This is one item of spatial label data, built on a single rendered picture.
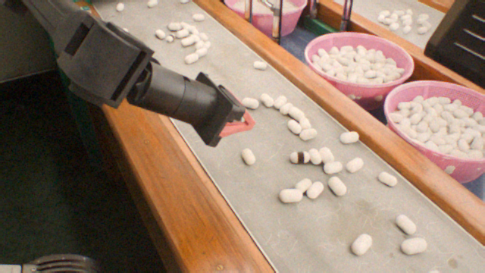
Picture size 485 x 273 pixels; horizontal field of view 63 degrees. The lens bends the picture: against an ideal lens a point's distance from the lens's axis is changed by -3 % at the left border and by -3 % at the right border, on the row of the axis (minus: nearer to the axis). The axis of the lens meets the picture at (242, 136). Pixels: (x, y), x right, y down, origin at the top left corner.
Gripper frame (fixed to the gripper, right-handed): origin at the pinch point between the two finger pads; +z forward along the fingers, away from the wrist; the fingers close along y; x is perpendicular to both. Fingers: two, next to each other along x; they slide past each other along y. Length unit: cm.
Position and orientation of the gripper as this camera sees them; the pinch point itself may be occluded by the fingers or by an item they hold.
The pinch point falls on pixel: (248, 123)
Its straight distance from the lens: 61.6
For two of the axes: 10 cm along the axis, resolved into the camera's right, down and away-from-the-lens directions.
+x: -5.4, 8.0, 2.7
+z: 6.9, 2.4, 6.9
